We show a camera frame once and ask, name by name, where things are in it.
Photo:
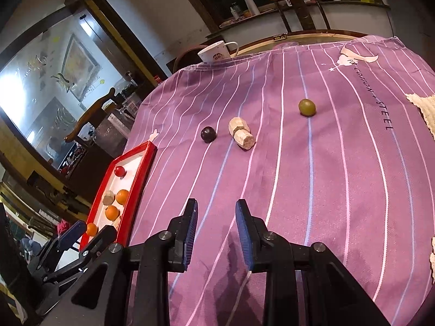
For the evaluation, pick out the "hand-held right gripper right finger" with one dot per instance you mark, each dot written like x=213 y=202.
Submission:
x=243 y=234

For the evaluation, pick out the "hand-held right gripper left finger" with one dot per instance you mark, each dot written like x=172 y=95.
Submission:
x=189 y=232

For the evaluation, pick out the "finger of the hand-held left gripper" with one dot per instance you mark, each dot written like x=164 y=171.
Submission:
x=72 y=232
x=98 y=239

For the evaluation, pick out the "orange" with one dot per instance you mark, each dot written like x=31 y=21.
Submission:
x=91 y=229
x=112 y=212
x=122 y=196

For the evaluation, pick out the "peeled sugarcane piece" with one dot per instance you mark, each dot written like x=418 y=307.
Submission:
x=238 y=124
x=109 y=198
x=247 y=140

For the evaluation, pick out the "red tomato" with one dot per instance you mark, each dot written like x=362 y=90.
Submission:
x=119 y=170

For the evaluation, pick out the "red white tray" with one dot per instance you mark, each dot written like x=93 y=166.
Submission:
x=131 y=161

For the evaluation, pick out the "purple striped tablecloth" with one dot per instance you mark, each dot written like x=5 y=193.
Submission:
x=306 y=176

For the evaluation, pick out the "dark purple grape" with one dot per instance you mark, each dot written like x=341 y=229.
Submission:
x=208 y=134

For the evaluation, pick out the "dark wooden chair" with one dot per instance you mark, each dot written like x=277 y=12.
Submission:
x=90 y=115
x=302 y=10

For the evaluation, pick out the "green grape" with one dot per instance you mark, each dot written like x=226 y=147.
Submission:
x=307 y=107

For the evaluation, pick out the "white cartoon mug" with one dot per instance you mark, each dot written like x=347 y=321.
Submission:
x=215 y=53

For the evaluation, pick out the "beige woven cloth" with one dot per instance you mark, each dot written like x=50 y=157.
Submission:
x=424 y=108

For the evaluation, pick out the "small white bottle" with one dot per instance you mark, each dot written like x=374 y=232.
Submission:
x=234 y=12

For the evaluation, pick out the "stack of white paper cups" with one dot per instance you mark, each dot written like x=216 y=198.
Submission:
x=249 y=1

